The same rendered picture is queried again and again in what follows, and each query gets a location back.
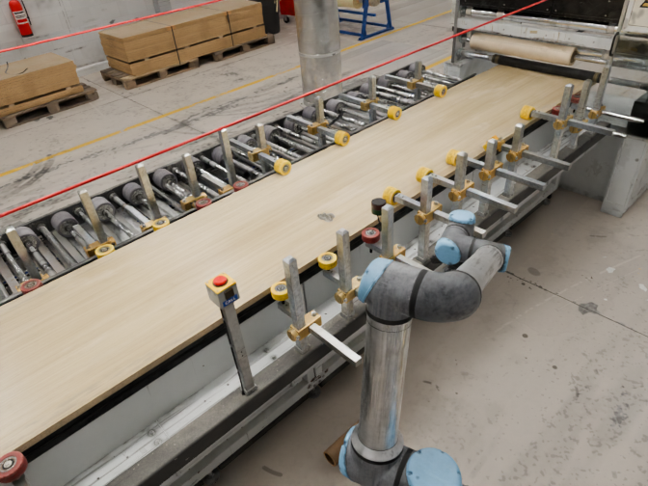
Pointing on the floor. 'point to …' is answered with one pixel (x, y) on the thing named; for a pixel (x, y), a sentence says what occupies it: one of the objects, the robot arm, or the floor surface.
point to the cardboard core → (336, 448)
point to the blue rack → (366, 21)
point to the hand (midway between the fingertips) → (448, 289)
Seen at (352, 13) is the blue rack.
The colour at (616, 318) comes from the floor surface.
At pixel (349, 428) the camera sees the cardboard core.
